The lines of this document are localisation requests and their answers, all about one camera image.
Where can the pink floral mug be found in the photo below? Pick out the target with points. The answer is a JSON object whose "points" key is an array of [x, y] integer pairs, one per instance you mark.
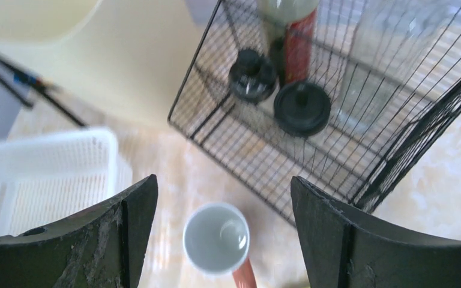
{"points": [[216, 240]]}

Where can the black wire rack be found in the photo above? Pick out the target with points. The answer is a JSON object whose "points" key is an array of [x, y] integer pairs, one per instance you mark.
{"points": [[361, 169]]}

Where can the white plastic basket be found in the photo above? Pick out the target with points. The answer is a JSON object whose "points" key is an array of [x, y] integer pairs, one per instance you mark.
{"points": [[49, 177]]}

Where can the spice jar round black lid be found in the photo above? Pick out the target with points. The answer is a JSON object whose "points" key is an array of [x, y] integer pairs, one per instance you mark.
{"points": [[302, 109]]}

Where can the cream plastic waste bin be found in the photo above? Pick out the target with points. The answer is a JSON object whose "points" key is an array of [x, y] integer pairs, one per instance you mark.
{"points": [[127, 59]]}

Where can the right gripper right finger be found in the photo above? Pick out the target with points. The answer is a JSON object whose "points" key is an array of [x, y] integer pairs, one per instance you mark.
{"points": [[343, 246]]}

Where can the spice jar labelled black lid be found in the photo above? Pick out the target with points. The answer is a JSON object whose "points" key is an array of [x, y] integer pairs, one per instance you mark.
{"points": [[252, 77]]}

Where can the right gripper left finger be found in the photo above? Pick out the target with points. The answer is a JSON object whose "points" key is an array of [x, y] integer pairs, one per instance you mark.
{"points": [[101, 246]]}

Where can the dark sauce bottle black cap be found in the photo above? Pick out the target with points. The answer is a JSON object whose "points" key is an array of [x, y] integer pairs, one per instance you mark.
{"points": [[289, 29]]}

